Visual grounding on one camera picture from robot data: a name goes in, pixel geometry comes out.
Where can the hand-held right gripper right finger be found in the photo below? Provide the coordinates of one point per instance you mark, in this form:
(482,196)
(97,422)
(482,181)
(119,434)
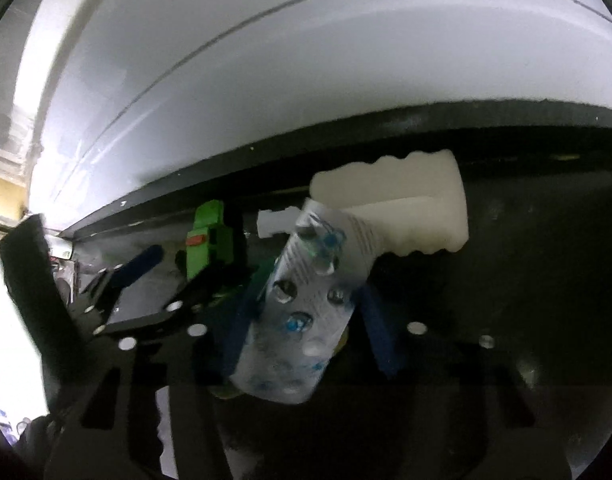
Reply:
(381,332)

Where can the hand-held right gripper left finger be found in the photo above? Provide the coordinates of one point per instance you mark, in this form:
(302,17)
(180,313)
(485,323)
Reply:
(236,332)

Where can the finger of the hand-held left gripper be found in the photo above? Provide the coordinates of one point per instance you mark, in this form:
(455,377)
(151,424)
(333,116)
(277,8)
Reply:
(141,260)
(186,302)

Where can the green plastic piece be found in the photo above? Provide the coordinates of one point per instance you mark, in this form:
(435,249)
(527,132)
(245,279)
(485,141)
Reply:
(206,260)

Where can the clear plastic bottle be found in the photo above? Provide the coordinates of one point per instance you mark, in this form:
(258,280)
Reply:
(296,320)

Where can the white foam block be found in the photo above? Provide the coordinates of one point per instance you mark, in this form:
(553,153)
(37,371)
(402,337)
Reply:
(416,195)

